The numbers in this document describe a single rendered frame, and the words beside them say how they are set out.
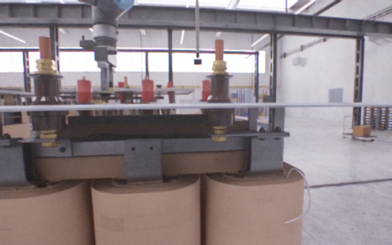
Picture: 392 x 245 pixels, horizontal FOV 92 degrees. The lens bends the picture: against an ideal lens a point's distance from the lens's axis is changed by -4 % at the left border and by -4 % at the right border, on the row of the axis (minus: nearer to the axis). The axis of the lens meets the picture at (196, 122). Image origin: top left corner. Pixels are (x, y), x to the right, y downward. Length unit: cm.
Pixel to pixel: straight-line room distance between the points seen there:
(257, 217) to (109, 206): 51
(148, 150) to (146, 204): 17
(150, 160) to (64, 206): 34
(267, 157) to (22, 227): 85
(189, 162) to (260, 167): 27
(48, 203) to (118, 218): 23
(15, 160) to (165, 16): 871
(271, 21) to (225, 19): 211
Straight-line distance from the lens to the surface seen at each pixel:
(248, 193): 75
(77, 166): 87
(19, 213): 86
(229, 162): 83
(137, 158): 70
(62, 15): 1015
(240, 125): 110
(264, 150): 76
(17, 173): 86
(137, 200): 71
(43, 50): 76
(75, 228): 90
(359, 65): 1350
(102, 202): 76
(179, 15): 928
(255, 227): 82
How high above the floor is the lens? 136
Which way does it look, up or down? 5 degrees down
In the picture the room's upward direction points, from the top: 1 degrees counter-clockwise
